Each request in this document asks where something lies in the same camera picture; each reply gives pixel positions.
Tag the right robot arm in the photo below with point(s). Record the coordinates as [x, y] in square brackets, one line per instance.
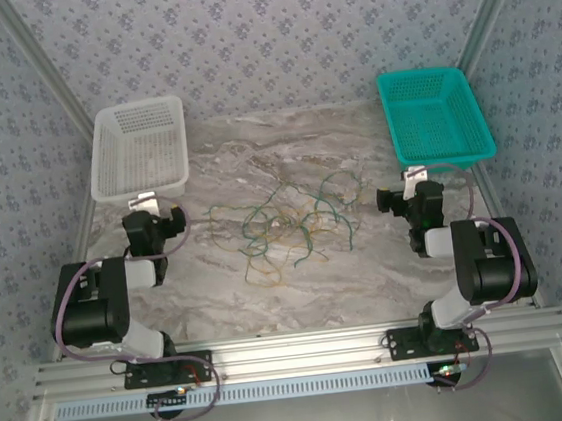
[494, 273]

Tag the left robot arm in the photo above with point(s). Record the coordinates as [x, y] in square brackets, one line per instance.
[90, 311]

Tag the teal plastic basket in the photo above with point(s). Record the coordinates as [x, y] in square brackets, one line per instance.
[467, 120]

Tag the white plastic basket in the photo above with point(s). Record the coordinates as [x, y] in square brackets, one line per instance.
[151, 118]

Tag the black controller board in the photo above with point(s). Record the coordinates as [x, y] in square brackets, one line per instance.
[167, 401]
[449, 376]

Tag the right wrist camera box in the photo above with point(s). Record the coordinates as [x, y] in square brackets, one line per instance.
[411, 182]

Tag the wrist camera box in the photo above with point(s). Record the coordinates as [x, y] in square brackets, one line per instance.
[144, 200]
[411, 182]

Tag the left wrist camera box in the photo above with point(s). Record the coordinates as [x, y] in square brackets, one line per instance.
[144, 200]

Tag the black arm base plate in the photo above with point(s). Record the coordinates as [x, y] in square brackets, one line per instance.
[401, 351]
[133, 382]

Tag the aluminium rail beam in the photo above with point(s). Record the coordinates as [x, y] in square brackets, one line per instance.
[301, 354]

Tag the aluminium frame post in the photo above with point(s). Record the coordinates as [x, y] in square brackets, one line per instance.
[44, 64]
[491, 12]

